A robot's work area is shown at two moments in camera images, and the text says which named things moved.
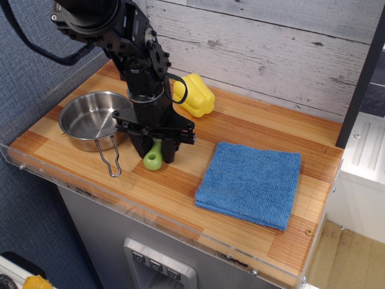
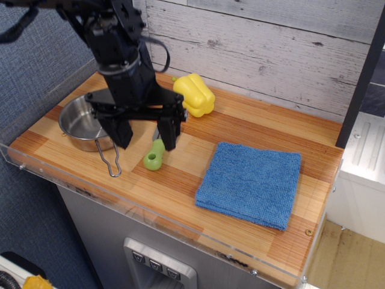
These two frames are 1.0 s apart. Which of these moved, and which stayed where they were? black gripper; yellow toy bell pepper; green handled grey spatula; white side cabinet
Moved: black gripper
Stayed: yellow toy bell pepper; white side cabinet; green handled grey spatula
